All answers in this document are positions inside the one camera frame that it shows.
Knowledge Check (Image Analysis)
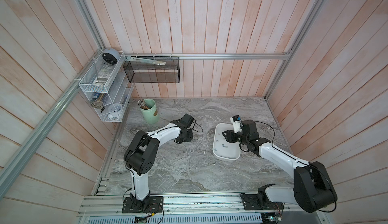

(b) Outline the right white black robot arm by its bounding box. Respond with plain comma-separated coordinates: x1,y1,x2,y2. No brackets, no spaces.
222,115,337,213

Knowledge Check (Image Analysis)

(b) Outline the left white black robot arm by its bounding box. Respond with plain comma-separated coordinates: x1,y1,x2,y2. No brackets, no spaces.
123,114,196,201

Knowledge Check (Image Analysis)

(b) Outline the white rectangular storage tray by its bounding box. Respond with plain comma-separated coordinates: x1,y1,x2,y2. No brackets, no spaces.
212,123,240,162

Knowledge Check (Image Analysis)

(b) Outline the green cup with utensils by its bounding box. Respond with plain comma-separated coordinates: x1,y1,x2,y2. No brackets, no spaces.
137,99,160,124

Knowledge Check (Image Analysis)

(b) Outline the white mug on shelf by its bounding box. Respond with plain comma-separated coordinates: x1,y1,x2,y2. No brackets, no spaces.
108,103,123,120

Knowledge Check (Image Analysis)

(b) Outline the round grey alarm clock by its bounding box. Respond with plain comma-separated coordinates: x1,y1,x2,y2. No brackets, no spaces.
102,48,120,65

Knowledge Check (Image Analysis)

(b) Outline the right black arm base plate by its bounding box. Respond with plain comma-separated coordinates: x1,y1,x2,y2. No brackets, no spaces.
240,192,284,210

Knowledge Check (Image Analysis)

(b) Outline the black wire mesh basket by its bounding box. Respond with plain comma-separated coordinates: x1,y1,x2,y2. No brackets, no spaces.
123,56,180,83

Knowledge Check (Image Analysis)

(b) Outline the horizontal aluminium wall rail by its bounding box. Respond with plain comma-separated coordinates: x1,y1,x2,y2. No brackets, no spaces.
125,53,291,60

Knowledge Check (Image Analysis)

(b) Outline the white wire shelf rack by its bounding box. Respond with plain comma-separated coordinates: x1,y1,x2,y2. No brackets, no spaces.
79,50,133,123

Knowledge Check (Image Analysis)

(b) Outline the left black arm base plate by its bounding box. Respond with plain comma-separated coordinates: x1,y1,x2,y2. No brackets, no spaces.
122,196,164,213

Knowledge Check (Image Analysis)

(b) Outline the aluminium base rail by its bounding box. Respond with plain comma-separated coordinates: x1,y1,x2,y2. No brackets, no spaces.
75,192,334,224

